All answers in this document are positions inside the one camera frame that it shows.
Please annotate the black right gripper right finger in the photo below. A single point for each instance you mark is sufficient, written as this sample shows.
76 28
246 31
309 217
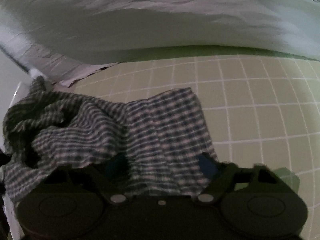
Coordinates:
250 203

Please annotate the blue white plaid shirt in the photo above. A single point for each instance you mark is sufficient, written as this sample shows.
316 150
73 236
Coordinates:
161 139

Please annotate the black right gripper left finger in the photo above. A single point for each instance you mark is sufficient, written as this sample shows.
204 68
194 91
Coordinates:
70 203

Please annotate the pale printed bed sheet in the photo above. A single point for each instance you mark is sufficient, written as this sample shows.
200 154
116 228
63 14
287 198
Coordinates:
68 40

